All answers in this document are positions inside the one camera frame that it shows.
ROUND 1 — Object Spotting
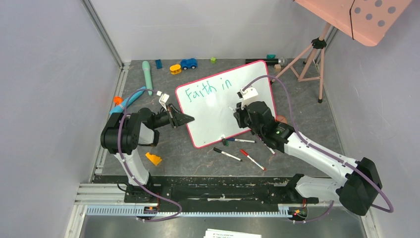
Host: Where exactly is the green marker cap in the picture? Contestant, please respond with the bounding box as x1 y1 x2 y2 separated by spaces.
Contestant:
221 138 228 146

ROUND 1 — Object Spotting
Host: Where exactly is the black whiteboard marker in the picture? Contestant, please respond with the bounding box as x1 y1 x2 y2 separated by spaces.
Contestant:
213 147 243 162

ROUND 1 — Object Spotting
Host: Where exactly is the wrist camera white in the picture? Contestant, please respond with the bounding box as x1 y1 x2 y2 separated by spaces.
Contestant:
156 91 170 111
236 87 259 109

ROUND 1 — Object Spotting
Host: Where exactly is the yellow plastic wedge block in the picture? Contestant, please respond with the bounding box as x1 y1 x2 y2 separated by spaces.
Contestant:
145 152 162 166

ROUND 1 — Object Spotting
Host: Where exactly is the blue whiteboard marker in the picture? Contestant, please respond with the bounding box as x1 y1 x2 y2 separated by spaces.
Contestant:
226 138 256 143

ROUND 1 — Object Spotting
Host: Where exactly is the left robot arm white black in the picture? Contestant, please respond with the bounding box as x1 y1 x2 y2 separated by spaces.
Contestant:
100 104 195 202

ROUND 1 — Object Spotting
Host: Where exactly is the purple whiteboard marker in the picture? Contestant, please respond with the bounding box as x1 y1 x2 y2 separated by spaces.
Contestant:
267 147 276 155

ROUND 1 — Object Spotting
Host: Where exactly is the wooden cube block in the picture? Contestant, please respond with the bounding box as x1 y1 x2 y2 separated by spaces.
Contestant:
273 64 282 73

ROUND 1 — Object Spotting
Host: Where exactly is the yellow oval toy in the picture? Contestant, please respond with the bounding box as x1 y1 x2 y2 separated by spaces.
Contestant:
169 64 182 75

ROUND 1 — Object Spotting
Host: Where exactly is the orange toy piece left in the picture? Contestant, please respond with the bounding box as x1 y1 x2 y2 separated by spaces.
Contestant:
113 96 123 105

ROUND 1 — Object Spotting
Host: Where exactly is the red whiteboard marker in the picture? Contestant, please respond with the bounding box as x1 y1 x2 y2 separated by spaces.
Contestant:
240 149 266 171

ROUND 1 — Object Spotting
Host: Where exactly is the pink tripod stand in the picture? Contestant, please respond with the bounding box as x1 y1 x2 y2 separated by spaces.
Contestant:
276 23 331 103

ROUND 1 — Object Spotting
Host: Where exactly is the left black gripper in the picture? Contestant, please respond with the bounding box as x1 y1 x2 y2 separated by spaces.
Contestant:
152 104 195 129

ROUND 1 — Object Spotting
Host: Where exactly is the blue toy car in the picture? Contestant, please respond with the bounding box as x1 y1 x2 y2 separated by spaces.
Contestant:
180 58 198 70

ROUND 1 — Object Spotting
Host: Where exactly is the pink framed whiteboard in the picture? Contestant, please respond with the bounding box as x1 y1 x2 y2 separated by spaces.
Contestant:
175 60 276 149

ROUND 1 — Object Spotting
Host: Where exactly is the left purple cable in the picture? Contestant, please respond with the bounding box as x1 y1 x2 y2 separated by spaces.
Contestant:
116 88 183 223

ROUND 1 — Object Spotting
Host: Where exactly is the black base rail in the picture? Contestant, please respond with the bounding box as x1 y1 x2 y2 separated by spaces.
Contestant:
123 175 353 206

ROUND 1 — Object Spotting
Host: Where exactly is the mint green toy tube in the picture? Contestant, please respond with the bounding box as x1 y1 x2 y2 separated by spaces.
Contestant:
142 61 153 96

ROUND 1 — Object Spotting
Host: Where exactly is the pink perforated board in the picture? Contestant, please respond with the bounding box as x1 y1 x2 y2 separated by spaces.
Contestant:
296 0 412 47

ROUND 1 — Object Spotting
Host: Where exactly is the purple cable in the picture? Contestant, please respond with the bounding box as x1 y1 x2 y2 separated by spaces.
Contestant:
241 74 394 225
116 88 183 223

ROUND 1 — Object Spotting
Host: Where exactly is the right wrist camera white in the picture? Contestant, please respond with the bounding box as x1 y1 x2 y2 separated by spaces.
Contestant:
236 87 259 109

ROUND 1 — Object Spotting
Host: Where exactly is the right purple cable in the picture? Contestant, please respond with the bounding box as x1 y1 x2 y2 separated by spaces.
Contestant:
241 74 394 225

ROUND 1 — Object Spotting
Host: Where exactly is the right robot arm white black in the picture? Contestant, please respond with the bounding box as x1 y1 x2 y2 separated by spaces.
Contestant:
233 101 382 216

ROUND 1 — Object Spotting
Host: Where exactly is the white cable duct strip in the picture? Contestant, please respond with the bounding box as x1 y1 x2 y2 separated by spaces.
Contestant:
85 203 291 218

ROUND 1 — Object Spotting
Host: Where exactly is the white paper sheet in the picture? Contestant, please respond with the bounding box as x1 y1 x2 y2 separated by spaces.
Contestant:
204 229 262 238

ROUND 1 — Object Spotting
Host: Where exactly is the dark blue block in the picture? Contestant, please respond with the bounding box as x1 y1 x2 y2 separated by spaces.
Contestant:
155 59 163 69

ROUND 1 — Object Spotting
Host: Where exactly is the orange semicircle toy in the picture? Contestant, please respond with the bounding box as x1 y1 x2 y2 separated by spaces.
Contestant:
275 115 288 124

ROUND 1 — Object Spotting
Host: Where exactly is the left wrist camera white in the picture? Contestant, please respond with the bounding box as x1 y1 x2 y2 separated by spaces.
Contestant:
156 91 170 111

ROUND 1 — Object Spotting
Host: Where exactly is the blue toy tube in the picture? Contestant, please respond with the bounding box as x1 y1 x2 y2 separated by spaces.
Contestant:
109 86 146 115

